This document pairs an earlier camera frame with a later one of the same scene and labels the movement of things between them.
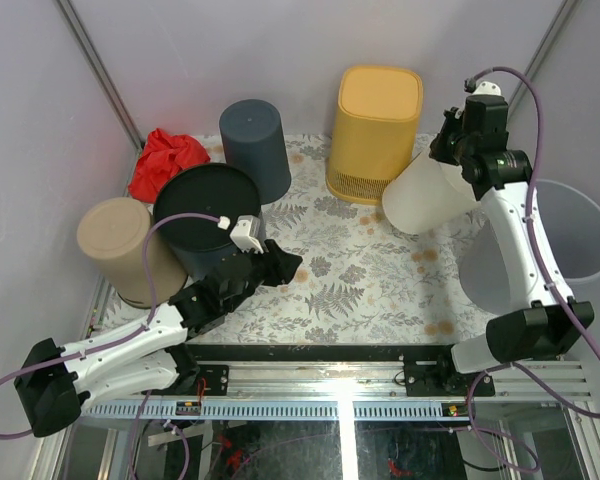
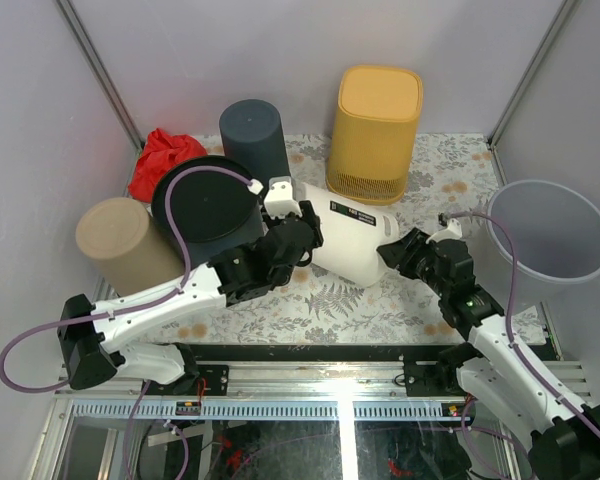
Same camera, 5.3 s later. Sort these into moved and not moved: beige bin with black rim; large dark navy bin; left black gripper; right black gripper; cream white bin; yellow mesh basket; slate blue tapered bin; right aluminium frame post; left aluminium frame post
Moved: left black gripper; cream white bin; right black gripper
Not moved: right aluminium frame post; yellow mesh basket; large dark navy bin; beige bin with black rim; left aluminium frame post; slate blue tapered bin
